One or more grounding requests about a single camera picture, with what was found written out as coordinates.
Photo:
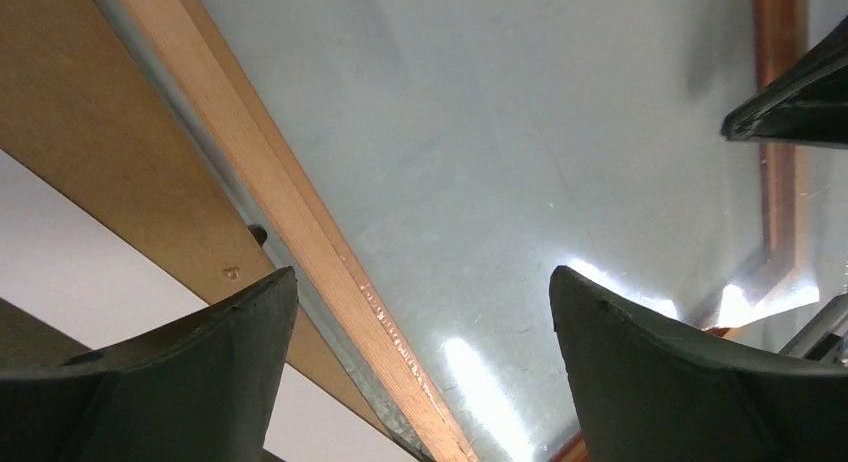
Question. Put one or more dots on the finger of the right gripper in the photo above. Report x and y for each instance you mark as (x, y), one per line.
(806, 105)

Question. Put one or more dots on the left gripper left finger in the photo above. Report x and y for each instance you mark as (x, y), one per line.
(200, 388)

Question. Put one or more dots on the brown backing board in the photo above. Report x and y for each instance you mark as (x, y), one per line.
(80, 113)

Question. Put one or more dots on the landscape photo print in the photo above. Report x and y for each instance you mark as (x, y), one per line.
(68, 270)

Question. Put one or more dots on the wooden picture frame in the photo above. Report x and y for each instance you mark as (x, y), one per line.
(429, 163)

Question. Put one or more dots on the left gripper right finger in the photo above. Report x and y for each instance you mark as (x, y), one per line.
(650, 388)

